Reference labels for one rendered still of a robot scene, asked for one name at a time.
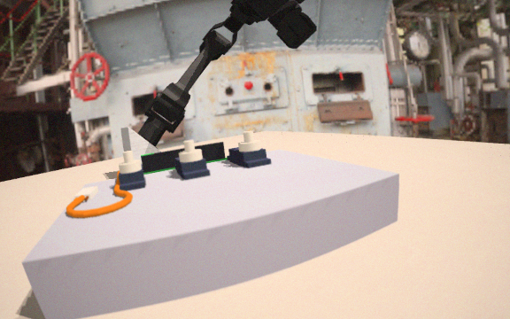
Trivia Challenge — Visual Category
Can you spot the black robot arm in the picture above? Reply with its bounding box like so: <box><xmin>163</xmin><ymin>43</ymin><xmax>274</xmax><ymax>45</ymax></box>
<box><xmin>138</xmin><ymin>0</ymin><xmax>263</xmax><ymax>146</ymax></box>

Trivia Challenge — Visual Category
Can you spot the black flat bar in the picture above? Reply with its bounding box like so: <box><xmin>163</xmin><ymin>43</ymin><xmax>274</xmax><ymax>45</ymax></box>
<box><xmin>141</xmin><ymin>142</ymin><xmax>227</xmax><ymax>175</ymax></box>

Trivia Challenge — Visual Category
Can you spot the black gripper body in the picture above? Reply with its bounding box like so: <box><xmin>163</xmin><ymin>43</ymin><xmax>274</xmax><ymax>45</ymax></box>
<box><xmin>239</xmin><ymin>0</ymin><xmax>317</xmax><ymax>49</ymax></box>

